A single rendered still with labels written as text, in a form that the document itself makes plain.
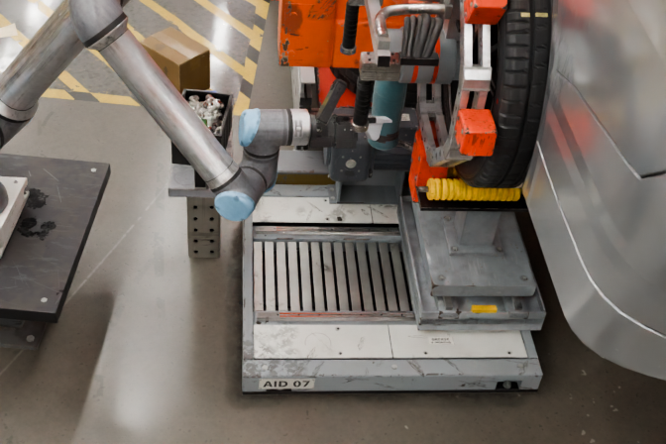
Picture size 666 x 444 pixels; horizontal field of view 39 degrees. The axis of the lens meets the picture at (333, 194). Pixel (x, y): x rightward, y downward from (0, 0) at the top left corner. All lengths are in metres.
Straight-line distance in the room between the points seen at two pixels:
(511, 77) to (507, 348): 0.93
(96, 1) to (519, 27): 0.92
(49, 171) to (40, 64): 0.50
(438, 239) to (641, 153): 1.28
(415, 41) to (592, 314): 0.74
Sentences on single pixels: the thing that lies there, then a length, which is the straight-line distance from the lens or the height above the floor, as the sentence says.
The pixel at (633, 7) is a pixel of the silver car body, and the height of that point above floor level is 1.37.
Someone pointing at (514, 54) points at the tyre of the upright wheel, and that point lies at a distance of 2.12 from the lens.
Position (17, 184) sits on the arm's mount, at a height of 0.36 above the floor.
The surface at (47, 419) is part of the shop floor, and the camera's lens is 2.65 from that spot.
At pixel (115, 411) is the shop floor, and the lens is 2.64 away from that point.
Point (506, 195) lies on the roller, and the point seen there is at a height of 0.52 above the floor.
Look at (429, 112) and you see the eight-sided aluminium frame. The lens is 2.62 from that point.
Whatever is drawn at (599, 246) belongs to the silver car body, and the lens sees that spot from 1.77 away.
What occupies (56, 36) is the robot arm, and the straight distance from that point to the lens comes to 2.40.
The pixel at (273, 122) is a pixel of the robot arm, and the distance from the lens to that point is 2.29.
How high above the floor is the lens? 2.12
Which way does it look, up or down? 41 degrees down
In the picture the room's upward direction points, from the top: 6 degrees clockwise
